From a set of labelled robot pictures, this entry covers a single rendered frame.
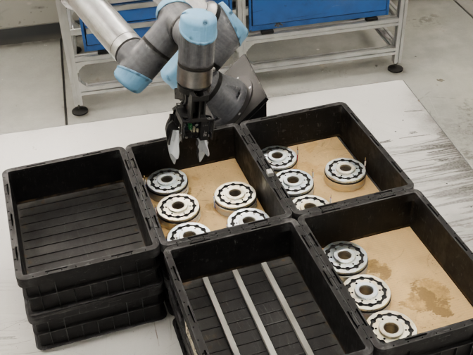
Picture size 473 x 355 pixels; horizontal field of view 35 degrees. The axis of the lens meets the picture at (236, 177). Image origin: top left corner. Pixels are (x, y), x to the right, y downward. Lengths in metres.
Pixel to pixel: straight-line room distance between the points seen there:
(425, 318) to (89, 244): 0.77
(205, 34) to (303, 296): 0.58
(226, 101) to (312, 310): 0.74
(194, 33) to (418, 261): 0.70
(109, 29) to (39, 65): 2.64
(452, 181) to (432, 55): 2.18
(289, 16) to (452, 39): 1.11
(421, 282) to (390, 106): 0.93
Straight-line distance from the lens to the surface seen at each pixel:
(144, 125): 2.40
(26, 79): 4.22
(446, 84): 4.06
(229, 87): 2.12
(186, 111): 1.63
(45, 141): 2.40
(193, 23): 1.51
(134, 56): 1.63
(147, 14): 3.65
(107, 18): 1.74
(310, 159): 2.00
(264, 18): 3.76
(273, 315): 1.59
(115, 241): 1.79
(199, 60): 1.54
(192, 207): 1.80
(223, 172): 1.96
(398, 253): 1.75
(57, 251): 1.79
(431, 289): 1.68
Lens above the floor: 2.00
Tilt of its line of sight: 37 degrees down
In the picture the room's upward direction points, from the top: 2 degrees counter-clockwise
